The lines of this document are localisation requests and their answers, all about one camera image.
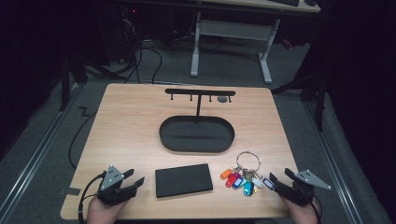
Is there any black metal stand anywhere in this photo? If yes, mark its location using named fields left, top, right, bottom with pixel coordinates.
left=58, top=50, right=127, bottom=113
left=270, top=69, right=330, bottom=133

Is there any white-framed wooden desk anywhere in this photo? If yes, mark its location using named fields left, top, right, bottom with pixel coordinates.
left=190, top=0, right=321, bottom=85

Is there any black keyboard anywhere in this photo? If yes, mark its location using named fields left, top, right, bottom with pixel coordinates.
left=268, top=0, right=301, bottom=7

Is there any metal floor rail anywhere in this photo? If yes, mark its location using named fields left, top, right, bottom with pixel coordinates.
left=0, top=83, right=80, bottom=217
left=302, top=99, right=364, bottom=224

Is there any hand-held gripper black cable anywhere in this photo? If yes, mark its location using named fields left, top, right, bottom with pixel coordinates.
left=77, top=172, right=107, bottom=224
left=310, top=195, right=322, bottom=224

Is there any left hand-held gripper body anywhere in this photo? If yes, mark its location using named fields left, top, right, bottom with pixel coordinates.
left=97, top=164, right=138, bottom=207

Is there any black key stand with tray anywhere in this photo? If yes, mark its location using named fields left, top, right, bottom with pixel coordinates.
left=159, top=88, right=236, bottom=154

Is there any bundle of black cables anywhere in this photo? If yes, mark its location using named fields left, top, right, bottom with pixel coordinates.
left=116, top=12, right=163, bottom=85

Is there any key ring with colourful tags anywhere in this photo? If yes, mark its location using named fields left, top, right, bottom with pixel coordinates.
left=219, top=150, right=276, bottom=198

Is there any black wallet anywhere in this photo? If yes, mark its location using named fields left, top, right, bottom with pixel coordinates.
left=154, top=162, right=214, bottom=199

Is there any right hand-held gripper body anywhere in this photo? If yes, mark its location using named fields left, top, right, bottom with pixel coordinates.
left=276, top=169, right=332, bottom=207

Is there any right hand-held gripper black cable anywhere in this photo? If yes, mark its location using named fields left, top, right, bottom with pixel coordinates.
left=310, top=195, right=322, bottom=224

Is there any left hand-held gripper black cable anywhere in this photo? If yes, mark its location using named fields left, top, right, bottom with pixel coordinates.
left=77, top=172, right=107, bottom=224

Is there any black floor cable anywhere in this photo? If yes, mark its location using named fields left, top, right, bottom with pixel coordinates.
left=67, top=105, right=98, bottom=171

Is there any person's right hand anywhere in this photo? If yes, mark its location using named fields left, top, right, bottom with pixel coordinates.
left=281, top=195, right=321, bottom=224

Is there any grey tape strip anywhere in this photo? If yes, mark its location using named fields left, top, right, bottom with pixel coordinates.
left=58, top=186, right=82, bottom=197

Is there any person's left hand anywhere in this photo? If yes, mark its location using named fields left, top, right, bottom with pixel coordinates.
left=87, top=196, right=129, bottom=224

